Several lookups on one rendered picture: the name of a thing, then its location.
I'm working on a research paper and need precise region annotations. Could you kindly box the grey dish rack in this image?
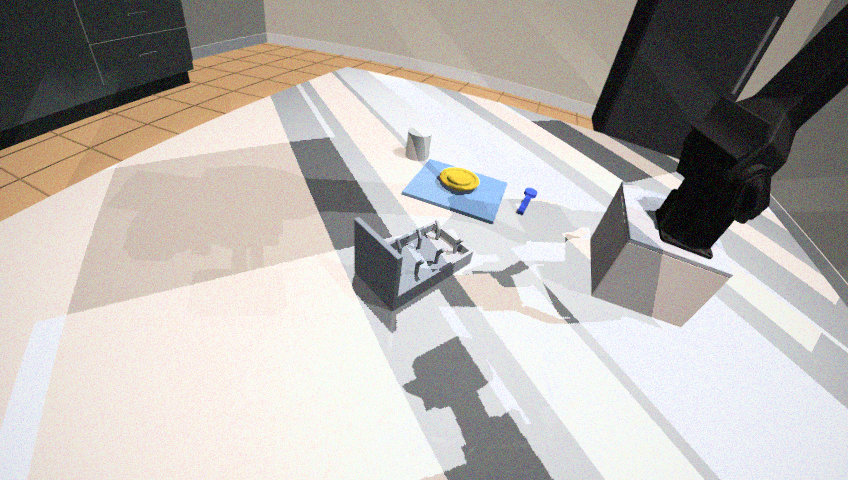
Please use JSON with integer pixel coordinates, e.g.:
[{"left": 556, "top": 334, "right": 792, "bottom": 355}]
[{"left": 355, "top": 217, "right": 474, "bottom": 311}]

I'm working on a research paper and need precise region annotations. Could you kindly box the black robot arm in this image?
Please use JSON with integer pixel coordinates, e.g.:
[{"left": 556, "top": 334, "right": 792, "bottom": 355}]
[{"left": 655, "top": 4, "right": 848, "bottom": 259}]

